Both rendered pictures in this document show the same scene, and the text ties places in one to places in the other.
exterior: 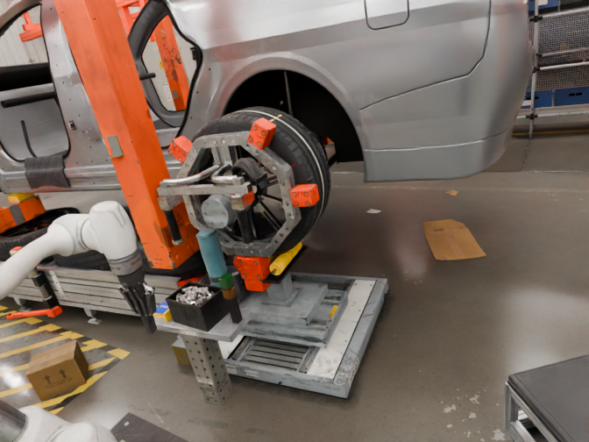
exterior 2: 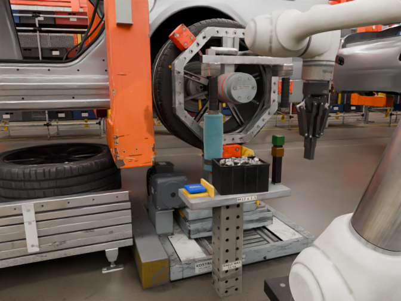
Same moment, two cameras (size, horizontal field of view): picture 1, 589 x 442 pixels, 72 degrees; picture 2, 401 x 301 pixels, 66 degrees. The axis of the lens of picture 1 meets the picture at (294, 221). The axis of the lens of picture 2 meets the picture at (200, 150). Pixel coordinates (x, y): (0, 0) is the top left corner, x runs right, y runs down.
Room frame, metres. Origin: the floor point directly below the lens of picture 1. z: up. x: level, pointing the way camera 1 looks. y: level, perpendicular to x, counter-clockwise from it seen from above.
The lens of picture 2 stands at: (0.74, 1.47, 0.87)
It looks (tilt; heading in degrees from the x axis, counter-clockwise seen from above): 12 degrees down; 312
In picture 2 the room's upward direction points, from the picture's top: straight up
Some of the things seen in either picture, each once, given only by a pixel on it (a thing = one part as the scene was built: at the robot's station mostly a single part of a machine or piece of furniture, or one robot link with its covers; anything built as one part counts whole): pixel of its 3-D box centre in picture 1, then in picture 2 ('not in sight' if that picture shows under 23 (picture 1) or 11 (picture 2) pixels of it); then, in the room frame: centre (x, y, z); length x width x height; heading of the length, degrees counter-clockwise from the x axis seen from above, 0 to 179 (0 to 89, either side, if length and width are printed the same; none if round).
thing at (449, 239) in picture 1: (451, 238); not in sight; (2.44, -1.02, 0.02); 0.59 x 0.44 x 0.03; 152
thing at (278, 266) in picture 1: (287, 256); (238, 150); (1.70, 0.07, 0.51); 0.29 x 0.06 x 0.06; 152
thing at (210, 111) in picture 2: (173, 225); (213, 94); (1.54, 0.48, 0.83); 0.04 x 0.04 x 0.16
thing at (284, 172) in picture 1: (237, 197); (227, 88); (1.67, 0.22, 0.85); 0.54 x 0.07 x 0.54; 62
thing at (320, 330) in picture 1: (292, 312); (219, 212); (1.80, 0.10, 0.13); 0.50 x 0.36 x 0.10; 62
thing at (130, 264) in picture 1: (125, 260); (317, 72); (1.12, 0.52, 0.90); 0.09 x 0.09 x 0.06
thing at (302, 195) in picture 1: (304, 195); (281, 87); (1.53, -0.06, 0.85); 0.09 x 0.08 x 0.07; 62
